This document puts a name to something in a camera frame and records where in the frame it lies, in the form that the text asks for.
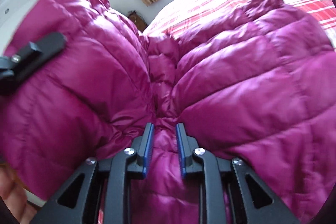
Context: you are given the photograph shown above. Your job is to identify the magenta puffer down jacket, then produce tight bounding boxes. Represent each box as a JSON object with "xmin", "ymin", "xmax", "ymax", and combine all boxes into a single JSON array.
[{"xmin": 1, "ymin": 0, "xmax": 335, "ymax": 223}]

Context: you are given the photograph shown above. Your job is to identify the person's left hand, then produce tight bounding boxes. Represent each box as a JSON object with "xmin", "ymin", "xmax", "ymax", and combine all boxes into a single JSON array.
[{"xmin": 1, "ymin": 165, "xmax": 37, "ymax": 224}]

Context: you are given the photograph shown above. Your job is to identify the brown wooden desk cabinet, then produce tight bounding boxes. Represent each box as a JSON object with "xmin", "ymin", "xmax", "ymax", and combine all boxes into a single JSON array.
[{"xmin": 127, "ymin": 11, "xmax": 148, "ymax": 32}]

